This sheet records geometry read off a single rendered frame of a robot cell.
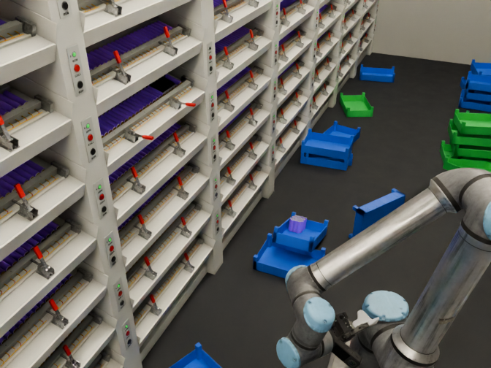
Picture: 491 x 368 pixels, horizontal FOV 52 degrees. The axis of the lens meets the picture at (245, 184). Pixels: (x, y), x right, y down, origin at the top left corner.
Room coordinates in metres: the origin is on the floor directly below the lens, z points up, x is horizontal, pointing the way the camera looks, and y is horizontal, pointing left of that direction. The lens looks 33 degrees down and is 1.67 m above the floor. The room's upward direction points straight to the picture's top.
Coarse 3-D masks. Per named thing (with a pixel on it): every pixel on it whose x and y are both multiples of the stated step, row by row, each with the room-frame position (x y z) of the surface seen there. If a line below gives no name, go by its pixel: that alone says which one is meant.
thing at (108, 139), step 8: (176, 88) 1.71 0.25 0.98; (184, 88) 1.75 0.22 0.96; (168, 96) 1.65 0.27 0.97; (152, 104) 1.57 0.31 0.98; (160, 104) 1.59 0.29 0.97; (144, 112) 1.51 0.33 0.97; (152, 112) 1.55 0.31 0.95; (128, 120) 1.45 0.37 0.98; (136, 120) 1.46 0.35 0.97; (120, 128) 1.40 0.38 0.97; (128, 128) 1.42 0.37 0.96; (112, 136) 1.35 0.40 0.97; (104, 144) 1.31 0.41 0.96
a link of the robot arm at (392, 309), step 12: (372, 300) 1.23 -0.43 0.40; (384, 300) 1.23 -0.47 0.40; (396, 300) 1.22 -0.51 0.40; (372, 312) 1.17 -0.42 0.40; (384, 312) 1.17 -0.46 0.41; (396, 312) 1.17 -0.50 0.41; (408, 312) 1.19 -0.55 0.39; (360, 324) 1.22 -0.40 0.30; (384, 324) 1.14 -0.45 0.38; (396, 324) 1.13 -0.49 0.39; (360, 336) 1.20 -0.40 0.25; (372, 336) 1.13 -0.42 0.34
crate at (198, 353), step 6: (198, 342) 1.32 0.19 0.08; (198, 348) 1.30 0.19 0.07; (192, 354) 1.30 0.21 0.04; (198, 354) 1.30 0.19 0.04; (204, 354) 1.30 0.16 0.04; (180, 360) 1.26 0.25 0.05; (186, 360) 1.28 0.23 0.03; (192, 360) 1.30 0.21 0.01; (198, 360) 1.30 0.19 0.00; (204, 360) 1.30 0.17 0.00; (210, 360) 1.27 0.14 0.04; (174, 366) 1.24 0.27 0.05; (180, 366) 1.26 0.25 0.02; (186, 366) 1.27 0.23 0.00; (192, 366) 1.27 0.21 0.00; (198, 366) 1.27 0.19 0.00; (204, 366) 1.27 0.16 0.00; (210, 366) 1.27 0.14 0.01; (216, 366) 1.24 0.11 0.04
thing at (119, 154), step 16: (192, 80) 1.79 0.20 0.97; (192, 96) 1.73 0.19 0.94; (160, 112) 1.57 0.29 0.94; (176, 112) 1.60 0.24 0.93; (144, 128) 1.47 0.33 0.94; (160, 128) 1.50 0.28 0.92; (128, 144) 1.36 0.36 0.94; (144, 144) 1.42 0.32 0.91; (112, 160) 1.27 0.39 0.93; (128, 160) 1.35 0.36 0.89
